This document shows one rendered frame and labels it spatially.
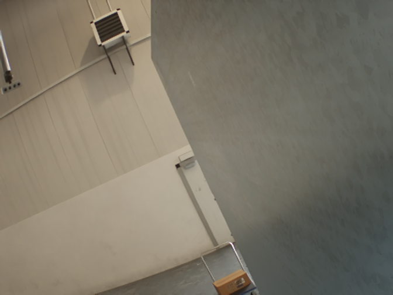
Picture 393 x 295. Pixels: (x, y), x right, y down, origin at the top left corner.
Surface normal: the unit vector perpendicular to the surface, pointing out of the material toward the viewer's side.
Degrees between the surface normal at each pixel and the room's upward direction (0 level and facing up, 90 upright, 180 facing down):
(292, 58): 90
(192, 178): 90
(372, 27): 90
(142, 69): 90
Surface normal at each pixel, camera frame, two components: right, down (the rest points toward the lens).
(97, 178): 0.10, 0.01
